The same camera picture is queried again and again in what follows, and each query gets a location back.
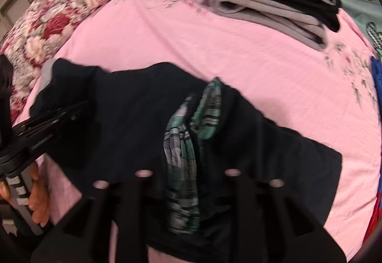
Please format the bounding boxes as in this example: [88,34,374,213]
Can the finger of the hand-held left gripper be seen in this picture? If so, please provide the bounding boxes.
[17,101,89,141]

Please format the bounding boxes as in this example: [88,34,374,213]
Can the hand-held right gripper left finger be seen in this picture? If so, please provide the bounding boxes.
[31,169,168,263]

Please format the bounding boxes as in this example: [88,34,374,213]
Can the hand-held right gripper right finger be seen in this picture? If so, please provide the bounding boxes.
[223,168,347,263]

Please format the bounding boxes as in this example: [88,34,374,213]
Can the navy pants with bear patch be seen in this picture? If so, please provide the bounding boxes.
[28,58,343,260]

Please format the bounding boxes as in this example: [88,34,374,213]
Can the grey fleece folded pants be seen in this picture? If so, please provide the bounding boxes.
[207,0,327,50]

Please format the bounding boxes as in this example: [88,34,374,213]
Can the person's left hand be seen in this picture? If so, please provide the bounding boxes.
[28,162,51,228]

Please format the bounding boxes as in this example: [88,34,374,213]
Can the pink floral bed sheet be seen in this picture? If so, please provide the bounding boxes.
[10,0,382,263]

